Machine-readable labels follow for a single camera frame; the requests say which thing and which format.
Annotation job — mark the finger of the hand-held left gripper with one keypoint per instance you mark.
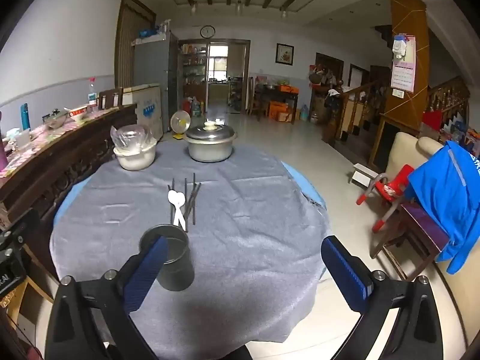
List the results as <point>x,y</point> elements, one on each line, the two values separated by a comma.
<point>22,225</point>

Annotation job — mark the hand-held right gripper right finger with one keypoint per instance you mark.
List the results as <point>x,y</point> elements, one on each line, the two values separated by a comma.
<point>343,270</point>

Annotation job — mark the clear plastic container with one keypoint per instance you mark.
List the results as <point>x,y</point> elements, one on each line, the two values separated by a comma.
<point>23,138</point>

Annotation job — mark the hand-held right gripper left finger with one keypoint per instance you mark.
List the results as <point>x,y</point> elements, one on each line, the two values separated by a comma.
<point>146,270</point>

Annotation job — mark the light blue table cover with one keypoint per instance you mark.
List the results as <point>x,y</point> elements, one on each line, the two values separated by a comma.
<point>303,187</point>

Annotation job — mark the round wall clock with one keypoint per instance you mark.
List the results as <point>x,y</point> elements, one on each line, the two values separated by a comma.
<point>207,31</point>

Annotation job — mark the aluminium pot lid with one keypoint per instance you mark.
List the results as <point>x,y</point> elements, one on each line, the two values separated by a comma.
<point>210,132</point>

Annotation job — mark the clear plastic bag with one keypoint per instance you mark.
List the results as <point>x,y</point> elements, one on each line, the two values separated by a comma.
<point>131,137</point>

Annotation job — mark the red patterned bowl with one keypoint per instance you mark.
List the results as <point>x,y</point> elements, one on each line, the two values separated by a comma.
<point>79,113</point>

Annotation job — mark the dark metal chopstick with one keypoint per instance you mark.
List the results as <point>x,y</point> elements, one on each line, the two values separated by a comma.
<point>186,187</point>
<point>172,187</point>
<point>194,202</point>
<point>189,204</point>
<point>196,193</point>

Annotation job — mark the kitchen shelf cabinet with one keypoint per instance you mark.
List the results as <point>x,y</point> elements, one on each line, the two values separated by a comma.
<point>193,75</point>

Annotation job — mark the orange cardboard boxes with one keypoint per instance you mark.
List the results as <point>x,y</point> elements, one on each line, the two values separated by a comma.
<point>280,111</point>

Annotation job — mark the aluminium pot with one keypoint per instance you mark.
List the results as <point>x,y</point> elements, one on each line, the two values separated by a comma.
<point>210,152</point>

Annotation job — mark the white pot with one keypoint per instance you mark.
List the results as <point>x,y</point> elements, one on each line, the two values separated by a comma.
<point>135,159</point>

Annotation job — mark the dark wooden side table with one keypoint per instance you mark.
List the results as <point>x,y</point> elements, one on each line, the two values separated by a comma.
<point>277,93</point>

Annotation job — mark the framed wall picture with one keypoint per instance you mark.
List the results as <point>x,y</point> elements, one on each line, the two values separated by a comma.
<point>285,53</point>

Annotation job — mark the blue water jug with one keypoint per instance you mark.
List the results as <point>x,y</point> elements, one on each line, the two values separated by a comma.
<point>304,113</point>

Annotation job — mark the brown wooden door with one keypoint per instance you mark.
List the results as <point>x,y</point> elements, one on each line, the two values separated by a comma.
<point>129,45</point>

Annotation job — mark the white plastic spoon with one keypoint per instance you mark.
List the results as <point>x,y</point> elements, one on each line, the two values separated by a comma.
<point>181,198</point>
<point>172,197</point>

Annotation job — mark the teal thermos bottle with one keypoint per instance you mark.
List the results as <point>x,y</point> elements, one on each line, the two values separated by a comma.
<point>24,117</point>

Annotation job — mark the clear bottle with red cap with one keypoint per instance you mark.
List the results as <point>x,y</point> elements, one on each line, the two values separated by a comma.
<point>92,95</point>

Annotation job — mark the purple thermos bottle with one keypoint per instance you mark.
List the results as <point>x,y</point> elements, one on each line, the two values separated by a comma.
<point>2,157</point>

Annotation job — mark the blue jacket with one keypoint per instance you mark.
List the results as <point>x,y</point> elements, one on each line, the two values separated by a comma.
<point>446,195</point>

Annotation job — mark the wooden chair back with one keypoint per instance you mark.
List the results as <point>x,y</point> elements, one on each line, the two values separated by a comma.
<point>110,98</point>

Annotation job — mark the metal utensil cup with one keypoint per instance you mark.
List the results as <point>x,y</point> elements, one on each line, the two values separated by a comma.
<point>176,270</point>

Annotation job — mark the pink wall calendar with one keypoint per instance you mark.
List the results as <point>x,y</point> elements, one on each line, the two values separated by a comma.
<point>403,75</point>

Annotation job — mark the large clear water jug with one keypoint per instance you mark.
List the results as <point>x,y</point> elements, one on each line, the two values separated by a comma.
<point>196,108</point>

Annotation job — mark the wooden stair railing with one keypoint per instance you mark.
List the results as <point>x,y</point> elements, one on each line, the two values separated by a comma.
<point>352,112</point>

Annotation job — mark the carved wooden sideboard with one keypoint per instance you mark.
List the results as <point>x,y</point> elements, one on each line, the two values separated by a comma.
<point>56,165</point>

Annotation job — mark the grey tablecloth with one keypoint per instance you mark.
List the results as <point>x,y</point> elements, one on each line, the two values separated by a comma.
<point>243,232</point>

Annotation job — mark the white step stool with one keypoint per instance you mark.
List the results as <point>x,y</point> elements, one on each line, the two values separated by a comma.
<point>363,174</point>

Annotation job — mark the bowl with glass lid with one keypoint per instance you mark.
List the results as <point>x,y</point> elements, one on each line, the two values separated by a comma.
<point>56,119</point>

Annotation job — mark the beige sofa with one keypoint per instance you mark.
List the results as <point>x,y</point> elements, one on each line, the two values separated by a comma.
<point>403,150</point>

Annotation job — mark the red plastic chair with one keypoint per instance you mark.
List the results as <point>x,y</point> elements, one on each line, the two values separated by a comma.
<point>390,191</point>

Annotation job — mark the grey refrigerator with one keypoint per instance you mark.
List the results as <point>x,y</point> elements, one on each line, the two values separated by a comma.
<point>152,63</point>

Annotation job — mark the dark wooden chair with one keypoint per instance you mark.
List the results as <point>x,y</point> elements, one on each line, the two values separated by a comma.
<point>420,225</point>

